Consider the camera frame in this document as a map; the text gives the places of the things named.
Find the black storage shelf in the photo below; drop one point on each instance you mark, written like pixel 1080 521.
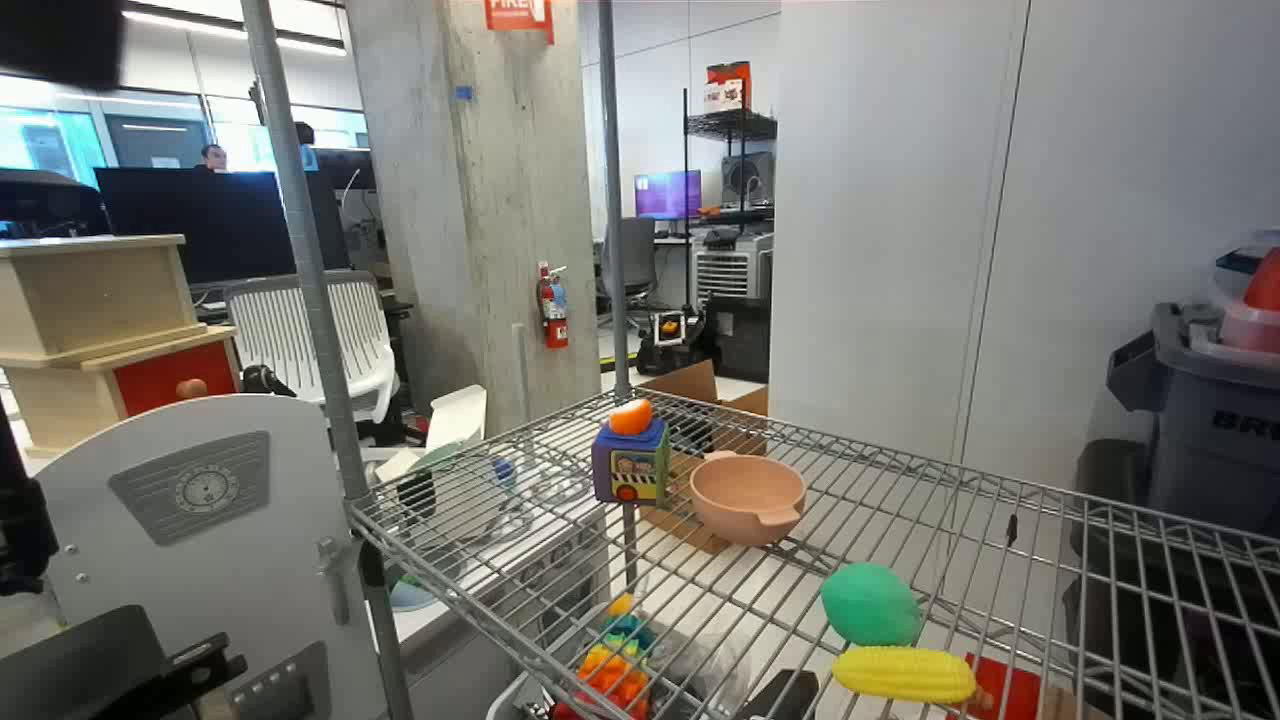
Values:
pixel 731 255

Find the orange and white toy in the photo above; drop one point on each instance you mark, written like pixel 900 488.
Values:
pixel 634 416

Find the white paper box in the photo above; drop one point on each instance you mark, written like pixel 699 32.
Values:
pixel 459 416

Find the white slatted chair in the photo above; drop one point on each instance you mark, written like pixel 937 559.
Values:
pixel 286 332

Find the red fire extinguisher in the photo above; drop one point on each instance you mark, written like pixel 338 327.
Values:
pixel 555 305

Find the beige wooden toy cabinet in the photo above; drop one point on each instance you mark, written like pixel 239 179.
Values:
pixel 94 301

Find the red and pink container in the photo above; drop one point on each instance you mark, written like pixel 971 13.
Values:
pixel 1260 312

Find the red and beige toy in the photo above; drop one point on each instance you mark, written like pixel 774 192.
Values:
pixel 1004 692

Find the black clamp mount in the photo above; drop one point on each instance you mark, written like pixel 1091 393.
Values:
pixel 94 664

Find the orange yellow green toy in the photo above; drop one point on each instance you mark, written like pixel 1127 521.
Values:
pixel 618 675

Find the small white display device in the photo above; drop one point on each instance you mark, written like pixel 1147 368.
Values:
pixel 671 329

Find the small brown cardboard box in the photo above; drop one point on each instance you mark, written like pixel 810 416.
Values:
pixel 701 387

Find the yellow toy corn cob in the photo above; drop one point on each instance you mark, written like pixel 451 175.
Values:
pixel 907 675

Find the purple lit monitor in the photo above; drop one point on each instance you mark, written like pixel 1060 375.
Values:
pixel 664 197

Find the red and white box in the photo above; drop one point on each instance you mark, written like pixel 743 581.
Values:
pixel 731 86

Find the green ball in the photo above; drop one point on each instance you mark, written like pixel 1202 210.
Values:
pixel 871 603

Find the white housing with grey panel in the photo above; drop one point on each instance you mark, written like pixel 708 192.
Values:
pixel 203 573

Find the colourful number toy cube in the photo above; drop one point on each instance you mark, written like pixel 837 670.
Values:
pixel 627 465

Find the grey plastic bin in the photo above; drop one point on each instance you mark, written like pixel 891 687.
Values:
pixel 1215 425

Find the black desk monitors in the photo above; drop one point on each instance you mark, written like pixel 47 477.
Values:
pixel 224 222

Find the red wall sign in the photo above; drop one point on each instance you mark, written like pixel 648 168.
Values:
pixel 517 13

